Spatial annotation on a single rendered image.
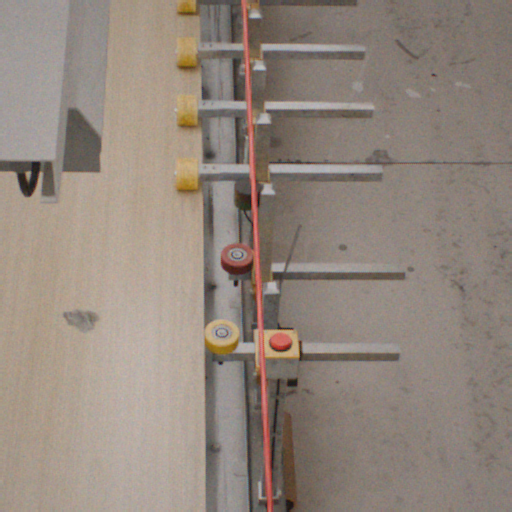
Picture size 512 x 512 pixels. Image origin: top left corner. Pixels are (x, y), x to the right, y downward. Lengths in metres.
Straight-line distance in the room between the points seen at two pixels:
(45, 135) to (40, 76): 0.08
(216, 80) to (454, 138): 1.19
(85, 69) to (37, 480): 1.58
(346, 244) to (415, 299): 0.33
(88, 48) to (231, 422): 1.96
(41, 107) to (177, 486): 1.71
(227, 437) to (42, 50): 2.08
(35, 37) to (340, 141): 3.73
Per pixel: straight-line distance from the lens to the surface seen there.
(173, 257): 3.19
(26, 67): 1.20
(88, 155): 1.31
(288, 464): 3.83
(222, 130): 3.97
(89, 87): 1.32
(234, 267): 3.17
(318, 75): 5.21
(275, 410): 2.72
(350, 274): 3.25
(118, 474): 2.80
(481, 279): 4.49
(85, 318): 3.05
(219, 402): 3.26
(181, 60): 3.70
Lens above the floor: 3.19
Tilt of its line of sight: 46 degrees down
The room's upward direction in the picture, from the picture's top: 3 degrees clockwise
